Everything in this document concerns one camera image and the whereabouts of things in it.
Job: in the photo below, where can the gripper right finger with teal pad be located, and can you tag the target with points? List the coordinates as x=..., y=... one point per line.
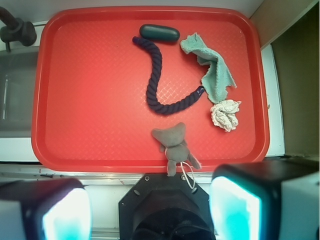
x=268, y=200

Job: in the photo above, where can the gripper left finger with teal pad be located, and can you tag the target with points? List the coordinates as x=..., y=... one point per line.
x=52, y=209

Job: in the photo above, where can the crumpled white paper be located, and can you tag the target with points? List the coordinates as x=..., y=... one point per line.
x=223, y=114

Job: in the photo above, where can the grey plush mouse toy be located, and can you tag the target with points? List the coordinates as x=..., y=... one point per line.
x=175, y=148

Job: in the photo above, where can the teal knitted cloth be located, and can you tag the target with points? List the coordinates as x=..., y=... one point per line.
x=218, y=76

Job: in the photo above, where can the red plastic tray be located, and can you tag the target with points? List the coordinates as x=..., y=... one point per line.
x=90, y=112

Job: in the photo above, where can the steel sink basin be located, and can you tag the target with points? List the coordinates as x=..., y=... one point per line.
x=17, y=87

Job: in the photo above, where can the dark metal faucet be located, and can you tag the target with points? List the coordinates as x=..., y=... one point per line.
x=16, y=30

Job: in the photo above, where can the dark green oval case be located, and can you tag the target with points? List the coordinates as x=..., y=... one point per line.
x=154, y=32

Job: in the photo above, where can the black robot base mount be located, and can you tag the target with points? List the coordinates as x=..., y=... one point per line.
x=159, y=207

